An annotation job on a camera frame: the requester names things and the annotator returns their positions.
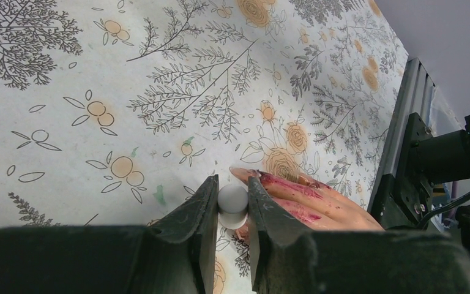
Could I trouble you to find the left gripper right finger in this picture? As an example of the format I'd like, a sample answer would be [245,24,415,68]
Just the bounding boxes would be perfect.
[248,177,470,293]

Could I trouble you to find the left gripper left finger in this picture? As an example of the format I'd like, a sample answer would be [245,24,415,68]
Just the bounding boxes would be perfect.
[0,175,219,293]

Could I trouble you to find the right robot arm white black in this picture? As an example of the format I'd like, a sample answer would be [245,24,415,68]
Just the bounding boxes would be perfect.
[408,115,470,184]

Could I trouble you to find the person's hand dark nails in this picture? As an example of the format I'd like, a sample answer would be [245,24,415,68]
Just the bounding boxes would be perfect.
[230,168,384,231]

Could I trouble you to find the floral patterned table cloth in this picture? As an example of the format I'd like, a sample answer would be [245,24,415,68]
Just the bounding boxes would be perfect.
[0,0,409,294]

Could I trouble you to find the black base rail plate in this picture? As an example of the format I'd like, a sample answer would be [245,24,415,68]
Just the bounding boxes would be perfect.
[369,113,432,229]

